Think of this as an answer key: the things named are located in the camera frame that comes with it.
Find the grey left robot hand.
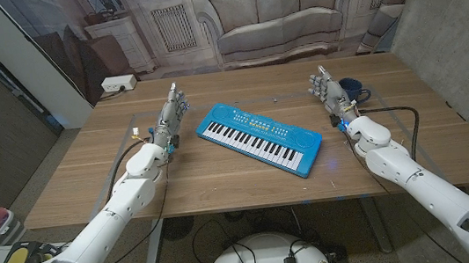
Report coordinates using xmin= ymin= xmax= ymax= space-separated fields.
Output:
xmin=143 ymin=80 xmax=196 ymax=156

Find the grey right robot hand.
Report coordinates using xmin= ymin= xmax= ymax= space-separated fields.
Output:
xmin=305 ymin=61 xmax=362 ymax=135

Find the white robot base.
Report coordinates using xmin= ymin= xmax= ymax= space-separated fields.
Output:
xmin=202 ymin=225 xmax=334 ymax=263

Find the blue toy piano keyboard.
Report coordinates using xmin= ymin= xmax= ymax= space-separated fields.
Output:
xmin=193 ymin=91 xmax=327 ymax=191

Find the dark blue mug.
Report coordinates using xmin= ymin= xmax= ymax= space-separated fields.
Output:
xmin=337 ymin=75 xmax=373 ymax=107

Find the white power strip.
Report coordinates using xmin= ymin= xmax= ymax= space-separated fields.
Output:
xmin=100 ymin=73 xmax=138 ymax=94

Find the printed living room backdrop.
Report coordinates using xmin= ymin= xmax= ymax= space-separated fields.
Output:
xmin=0 ymin=0 xmax=448 ymax=117

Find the grey table leg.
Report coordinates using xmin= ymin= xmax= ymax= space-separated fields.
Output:
xmin=138 ymin=217 xmax=170 ymax=263
xmin=359 ymin=193 xmax=394 ymax=257

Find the yellow and black tool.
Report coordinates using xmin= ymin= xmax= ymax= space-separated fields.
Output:
xmin=0 ymin=239 xmax=55 ymax=263

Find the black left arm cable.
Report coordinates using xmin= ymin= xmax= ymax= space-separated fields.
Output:
xmin=98 ymin=136 xmax=157 ymax=205

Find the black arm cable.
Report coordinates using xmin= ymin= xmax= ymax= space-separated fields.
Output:
xmin=358 ymin=103 xmax=425 ymax=167
xmin=98 ymin=136 xmax=157 ymax=205

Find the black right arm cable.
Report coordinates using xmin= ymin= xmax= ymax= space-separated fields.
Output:
xmin=358 ymin=103 xmax=425 ymax=167

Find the white wall column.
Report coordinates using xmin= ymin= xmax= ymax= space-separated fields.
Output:
xmin=0 ymin=0 xmax=97 ymax=138

